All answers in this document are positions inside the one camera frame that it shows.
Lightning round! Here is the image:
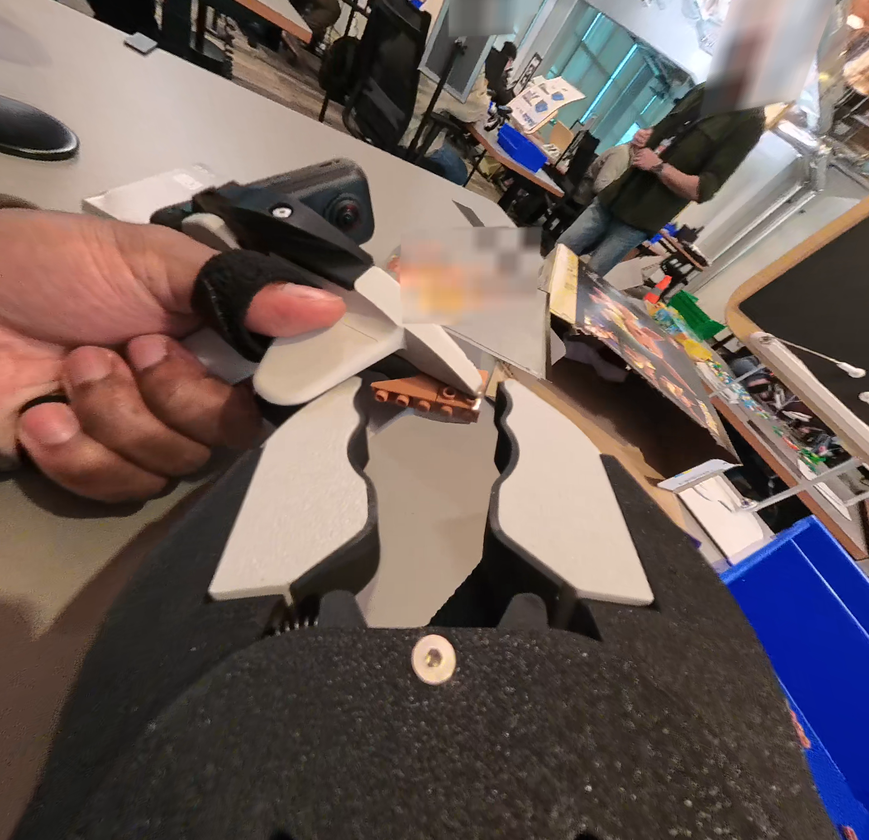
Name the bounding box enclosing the black rounded object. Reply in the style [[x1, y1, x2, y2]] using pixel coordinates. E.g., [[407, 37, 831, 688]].
[[0, 94, 80, 162]]

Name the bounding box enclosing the black board with wooden edge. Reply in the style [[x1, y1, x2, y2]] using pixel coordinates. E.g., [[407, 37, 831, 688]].
[[727, 200, 869, 464]]

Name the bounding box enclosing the white cable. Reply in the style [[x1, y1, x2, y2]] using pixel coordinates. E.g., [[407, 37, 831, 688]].
[[754, 332, 866, 380]]

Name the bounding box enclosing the stack of blue bins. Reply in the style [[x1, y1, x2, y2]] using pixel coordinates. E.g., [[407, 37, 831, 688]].
[[496, 124, 547, 165]]

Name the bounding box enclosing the printed cardboard box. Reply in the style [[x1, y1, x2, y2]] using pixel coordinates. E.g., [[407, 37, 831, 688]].
[[550, 250, 734, 441]]

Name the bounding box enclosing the black office chair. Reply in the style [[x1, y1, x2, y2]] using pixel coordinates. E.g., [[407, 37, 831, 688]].
[[320, 0, 433, 149]]

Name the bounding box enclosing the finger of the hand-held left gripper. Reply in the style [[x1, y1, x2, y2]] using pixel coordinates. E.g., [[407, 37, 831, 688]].
[[356, 268, 490, 396], [254, 311, 422, 407]]

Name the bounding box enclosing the person's left hand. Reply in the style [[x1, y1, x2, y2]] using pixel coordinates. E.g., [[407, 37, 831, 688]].
[[0, 209, 347, 502]]

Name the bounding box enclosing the blue plastic bin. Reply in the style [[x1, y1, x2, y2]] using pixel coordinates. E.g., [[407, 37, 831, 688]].
[[720, 515, 869, 840]]

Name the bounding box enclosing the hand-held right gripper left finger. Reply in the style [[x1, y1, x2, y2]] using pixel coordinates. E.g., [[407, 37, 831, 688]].
[[207, 379, 381, 603]]

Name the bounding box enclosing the grey desk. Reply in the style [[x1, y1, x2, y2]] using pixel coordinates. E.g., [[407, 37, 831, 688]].
[[0, 0, 741, 840]]

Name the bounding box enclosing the brown wedge plate brick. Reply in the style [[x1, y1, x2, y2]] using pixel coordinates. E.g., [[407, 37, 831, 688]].
[[370, 374, 483, 418]]

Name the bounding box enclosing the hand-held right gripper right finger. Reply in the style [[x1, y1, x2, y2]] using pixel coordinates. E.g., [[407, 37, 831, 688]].
[[489, 379, 655, 607]]

